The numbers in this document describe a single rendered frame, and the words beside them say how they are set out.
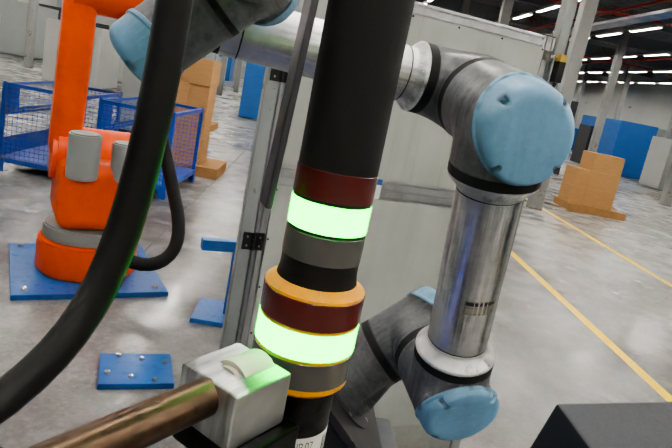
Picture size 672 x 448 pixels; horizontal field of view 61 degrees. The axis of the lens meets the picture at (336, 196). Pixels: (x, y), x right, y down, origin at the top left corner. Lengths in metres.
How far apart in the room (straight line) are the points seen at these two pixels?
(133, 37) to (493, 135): 0.38
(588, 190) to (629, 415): 11.71
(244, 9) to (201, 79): 7.52
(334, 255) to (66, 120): 4.03
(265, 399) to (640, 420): 0.88
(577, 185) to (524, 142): 11.93
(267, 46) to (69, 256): 3.50
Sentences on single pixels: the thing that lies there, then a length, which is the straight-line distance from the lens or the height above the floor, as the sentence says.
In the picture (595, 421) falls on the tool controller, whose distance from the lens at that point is 1.00.
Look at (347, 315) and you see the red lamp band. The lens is 0.23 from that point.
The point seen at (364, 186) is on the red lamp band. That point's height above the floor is 1.63.
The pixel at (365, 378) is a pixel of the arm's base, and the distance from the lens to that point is 0.98.
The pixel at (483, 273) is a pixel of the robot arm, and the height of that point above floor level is 1.46.
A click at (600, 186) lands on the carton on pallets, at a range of 12.79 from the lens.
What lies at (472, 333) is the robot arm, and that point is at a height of 1.37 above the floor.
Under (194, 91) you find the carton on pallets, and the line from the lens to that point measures 8.15.
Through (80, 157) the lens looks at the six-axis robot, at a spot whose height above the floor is 0.89.
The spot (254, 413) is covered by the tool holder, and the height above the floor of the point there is 1.54.
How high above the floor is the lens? 1.66
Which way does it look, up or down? 11 degrees down
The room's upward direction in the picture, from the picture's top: 11 degrees clockwise
